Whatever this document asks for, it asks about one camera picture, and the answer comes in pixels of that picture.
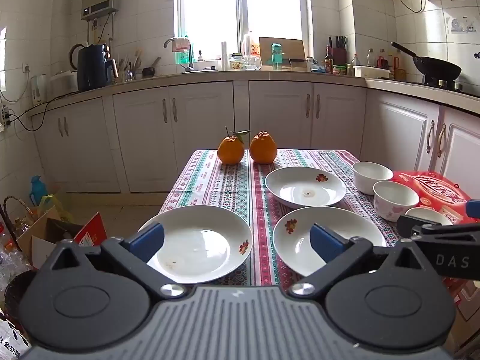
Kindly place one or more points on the yellow green plastic bag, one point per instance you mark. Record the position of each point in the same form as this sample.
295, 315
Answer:
54, 204

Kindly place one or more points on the knife block with knives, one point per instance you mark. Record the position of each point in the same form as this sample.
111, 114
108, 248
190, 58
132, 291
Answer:
339, 54

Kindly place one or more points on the black wok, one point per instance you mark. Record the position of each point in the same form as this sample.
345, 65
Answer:
438, 68

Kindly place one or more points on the red printed gift box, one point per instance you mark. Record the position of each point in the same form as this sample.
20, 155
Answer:
431, 187

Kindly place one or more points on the white kitchen base cabinets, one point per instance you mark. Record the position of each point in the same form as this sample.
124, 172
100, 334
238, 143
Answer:
206, 120

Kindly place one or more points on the patterned red green tablecloth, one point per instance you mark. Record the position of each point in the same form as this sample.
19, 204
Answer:
232, 191

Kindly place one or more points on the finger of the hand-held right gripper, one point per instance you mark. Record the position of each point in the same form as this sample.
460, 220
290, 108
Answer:
420, 227
474, 210

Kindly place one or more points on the dark soy sauce bottle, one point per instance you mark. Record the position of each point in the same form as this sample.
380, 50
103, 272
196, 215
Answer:
329, 62

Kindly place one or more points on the cooking oil bottle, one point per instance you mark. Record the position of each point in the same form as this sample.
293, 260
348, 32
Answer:
248, 45

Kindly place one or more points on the glass jar with lid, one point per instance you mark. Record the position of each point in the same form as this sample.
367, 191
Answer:
236, 62

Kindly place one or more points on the orange without leaf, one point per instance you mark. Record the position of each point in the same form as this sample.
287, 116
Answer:
263, 150

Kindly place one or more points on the brown cardboard sheet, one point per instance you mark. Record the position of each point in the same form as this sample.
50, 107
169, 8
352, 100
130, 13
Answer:
292, 50

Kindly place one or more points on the pink dish cloth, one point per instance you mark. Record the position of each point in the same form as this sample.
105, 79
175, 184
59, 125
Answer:
180, 44

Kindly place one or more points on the white plastic tray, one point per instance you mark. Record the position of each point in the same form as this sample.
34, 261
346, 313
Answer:
371, 72

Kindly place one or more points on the white tube of cups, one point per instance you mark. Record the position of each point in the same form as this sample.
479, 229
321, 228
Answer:
224, 56

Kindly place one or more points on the dark mortar with pestle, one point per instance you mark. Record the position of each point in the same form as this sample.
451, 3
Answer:
149, 71

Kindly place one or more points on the white bowl with pink flowers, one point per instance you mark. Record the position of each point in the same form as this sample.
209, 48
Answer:
371, 180
393, 202
431, 213

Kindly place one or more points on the white electric kettle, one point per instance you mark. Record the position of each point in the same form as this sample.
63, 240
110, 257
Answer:
38, 90

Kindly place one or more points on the green dish soap bottle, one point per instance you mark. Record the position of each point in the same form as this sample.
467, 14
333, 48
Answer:
183, 58

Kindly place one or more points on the utensil holder with utensils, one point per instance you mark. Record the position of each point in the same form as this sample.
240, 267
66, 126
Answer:
125, 69

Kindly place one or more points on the black trash bin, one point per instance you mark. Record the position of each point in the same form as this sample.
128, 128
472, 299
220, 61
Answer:
18, 292

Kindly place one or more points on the metal sink faucet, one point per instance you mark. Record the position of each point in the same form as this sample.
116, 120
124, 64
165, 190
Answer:
189, 60

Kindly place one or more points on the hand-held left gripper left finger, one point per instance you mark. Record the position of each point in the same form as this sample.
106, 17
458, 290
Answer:
148, 242

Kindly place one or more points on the blue plastic bottle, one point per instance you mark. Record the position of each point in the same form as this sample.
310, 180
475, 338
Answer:
37, 191

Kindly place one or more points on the kitchen window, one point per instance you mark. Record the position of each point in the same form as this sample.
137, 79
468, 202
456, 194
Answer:
243, 7

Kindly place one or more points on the clear glass pitcher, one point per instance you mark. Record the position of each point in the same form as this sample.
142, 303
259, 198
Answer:
252, 63

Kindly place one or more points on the stained white plate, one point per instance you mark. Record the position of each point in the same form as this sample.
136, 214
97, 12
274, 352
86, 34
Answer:
300, 187

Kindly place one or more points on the brown cardboard box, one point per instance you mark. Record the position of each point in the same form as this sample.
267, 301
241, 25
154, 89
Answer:
41, 240

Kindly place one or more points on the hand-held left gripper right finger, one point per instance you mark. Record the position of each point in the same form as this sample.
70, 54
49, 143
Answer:
324, 242

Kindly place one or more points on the white plate with fruit motif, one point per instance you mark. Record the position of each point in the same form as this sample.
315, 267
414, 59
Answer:
195, 240
296, 247

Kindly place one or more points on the dark blue air fryer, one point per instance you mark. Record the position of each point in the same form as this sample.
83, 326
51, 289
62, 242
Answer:
93, 67

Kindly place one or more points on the orange with stem and leaf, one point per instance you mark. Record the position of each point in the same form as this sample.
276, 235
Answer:
230, 152

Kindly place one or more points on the white rice cooker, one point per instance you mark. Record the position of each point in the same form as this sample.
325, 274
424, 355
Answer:
63, 82

